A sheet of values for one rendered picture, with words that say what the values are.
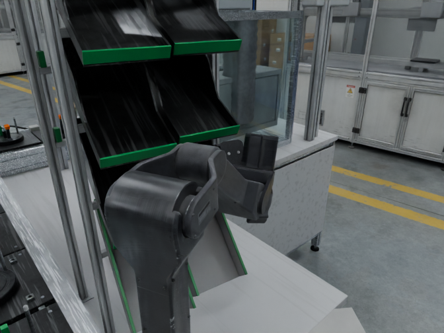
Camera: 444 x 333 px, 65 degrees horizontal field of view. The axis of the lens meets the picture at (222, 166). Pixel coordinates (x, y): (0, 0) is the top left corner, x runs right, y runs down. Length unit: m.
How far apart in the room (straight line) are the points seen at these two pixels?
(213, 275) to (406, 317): 1.64
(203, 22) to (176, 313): 0.55
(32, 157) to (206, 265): 1.24
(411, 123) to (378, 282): 2.18
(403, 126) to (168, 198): 4.04
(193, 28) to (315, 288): 0.76
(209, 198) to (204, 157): 0.06
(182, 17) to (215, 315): 0.71
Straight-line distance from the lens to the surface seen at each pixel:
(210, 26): 0.73
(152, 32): 0.63
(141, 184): 0.29
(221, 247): 0.88
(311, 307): 1.02
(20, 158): 1.88
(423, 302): 2.49
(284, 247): 2.22
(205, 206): 0.30
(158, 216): 0.28
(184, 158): 0.36
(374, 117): 4.33
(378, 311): 2.32
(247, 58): 1.62
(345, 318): 1.02
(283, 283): 1.07
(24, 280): 1.03
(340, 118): 4.46
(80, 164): 0.69
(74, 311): 0.92
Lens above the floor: 1.59
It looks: 25 degrees down
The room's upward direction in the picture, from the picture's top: straight up
